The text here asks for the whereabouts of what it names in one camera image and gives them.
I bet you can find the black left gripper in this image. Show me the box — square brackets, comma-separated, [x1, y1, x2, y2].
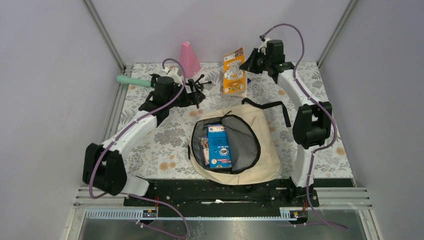
[166, 79, 205, 109]

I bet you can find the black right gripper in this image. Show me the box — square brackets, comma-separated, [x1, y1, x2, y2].
[240, 48, 272, 75]

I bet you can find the black compass tool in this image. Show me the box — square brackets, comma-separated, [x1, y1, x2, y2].
[149, 73, 213, 110]

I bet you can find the orange booklet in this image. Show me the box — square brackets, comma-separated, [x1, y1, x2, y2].
[222, 47, 248, 97]

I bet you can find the green tube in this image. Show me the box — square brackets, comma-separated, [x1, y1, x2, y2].
[116, 75, 155, 88]

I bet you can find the blue picture book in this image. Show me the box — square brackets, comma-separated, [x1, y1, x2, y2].
[199, 136, 210, 166]

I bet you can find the blue booklet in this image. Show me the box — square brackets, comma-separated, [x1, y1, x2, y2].
[207, 124, 233, 171]

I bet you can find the beige canvas backpack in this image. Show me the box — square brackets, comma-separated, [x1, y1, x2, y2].
[188, 98, 291, 186]

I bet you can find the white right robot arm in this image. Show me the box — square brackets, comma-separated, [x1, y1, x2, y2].
[240, 26, 338, 208]

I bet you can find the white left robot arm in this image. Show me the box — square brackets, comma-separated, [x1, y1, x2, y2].
[82, 58, 206, 206]

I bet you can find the pink cone-shaped object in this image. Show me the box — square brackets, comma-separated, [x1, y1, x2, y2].
[179, 41, 202, 79]

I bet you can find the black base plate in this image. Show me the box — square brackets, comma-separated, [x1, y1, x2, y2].
[145, 178, 353, 219]

